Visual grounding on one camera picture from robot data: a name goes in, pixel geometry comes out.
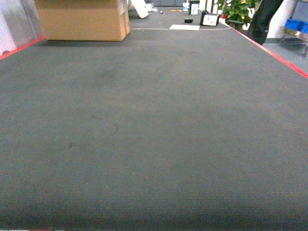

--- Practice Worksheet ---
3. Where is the white sheet on floor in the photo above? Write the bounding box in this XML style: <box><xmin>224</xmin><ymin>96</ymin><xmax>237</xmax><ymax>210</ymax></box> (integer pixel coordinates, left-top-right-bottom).
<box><xmin>169</xmin><ymin>25</ymin><xmax>200</xmax><ymax>31</ymax></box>

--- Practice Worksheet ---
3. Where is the black white box device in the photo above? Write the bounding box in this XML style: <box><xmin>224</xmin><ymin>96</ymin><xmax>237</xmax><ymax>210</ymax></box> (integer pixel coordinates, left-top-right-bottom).
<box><xmin>200</xmin><ymin>11</ymin><xmax>219</xmax><ymax>26</ymax></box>

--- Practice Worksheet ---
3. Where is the dark conveyor belt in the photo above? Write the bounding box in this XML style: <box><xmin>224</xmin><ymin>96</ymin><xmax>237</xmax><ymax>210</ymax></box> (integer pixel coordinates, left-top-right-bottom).
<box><xmin>0</xmin><ymin>28</ymin><xmax>308</xmax><ymax>231</ymax></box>

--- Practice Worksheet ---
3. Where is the large cardboard box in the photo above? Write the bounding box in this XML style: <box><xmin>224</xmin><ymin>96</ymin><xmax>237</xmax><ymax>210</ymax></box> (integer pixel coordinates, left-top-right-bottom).
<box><xmin>34</xmin><ymin>0</ymin><xmax>130</xmax><ymax>41</ymax></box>

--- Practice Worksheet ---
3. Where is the blue bin on distant shelf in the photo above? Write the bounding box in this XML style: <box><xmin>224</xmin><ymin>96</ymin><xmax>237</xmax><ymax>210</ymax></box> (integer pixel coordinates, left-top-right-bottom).
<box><xmin>284</xmin><ymin>19</ymin><xmax>308</xmax><ymax>33</ymax></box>

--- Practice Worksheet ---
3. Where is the green potted plant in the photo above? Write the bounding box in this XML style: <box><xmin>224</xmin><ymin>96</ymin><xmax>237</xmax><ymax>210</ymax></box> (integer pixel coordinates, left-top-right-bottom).
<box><xmin>215</xmin><ymin>0</ymin><xmax>261</xmax><ymax>30</ymax></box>

